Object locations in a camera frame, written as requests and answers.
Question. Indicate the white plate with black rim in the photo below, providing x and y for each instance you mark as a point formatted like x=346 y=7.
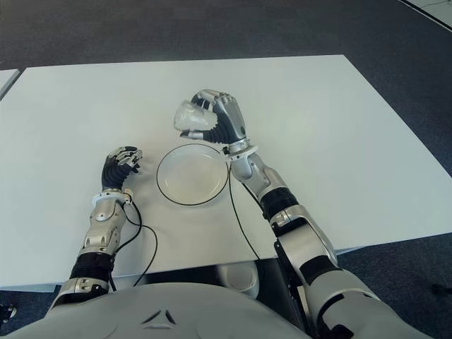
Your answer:
x=190 y=176

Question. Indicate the right silver black robot arm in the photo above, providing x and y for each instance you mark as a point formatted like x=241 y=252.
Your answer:
x=307 y=233

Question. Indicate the left silver black robot arm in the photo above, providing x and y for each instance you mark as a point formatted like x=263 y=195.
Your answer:
x=102 y=226

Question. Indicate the white robot waist part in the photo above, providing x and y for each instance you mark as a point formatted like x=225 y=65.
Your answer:
x=240 y=277

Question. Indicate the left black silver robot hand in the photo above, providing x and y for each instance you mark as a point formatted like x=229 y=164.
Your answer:
x=113 y=173

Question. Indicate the grey robot torso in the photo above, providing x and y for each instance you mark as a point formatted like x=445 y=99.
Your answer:
x=159 y=310

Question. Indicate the clear plastic water bottle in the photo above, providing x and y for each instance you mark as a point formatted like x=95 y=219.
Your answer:
x=192 y=116

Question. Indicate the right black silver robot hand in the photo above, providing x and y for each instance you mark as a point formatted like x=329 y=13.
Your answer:
x=229 y=116

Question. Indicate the white side table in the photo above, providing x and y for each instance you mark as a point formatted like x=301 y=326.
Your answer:
x=7 y=79

